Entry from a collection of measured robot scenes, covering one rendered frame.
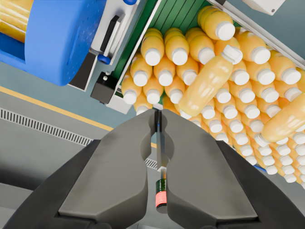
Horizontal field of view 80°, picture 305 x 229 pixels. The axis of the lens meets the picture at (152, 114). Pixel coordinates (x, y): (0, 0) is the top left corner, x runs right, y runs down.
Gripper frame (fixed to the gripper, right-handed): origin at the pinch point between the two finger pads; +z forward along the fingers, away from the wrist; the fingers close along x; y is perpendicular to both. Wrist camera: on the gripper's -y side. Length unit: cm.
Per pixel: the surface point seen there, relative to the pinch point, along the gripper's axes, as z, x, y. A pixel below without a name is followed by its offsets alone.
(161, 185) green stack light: 34, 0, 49
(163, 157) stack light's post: 48, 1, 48
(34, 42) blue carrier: 21.6, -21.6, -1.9
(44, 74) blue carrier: 24.5, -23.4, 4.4
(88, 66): 135, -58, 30
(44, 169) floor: 168, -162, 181
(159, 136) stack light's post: 60, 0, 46
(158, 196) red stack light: 31, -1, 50
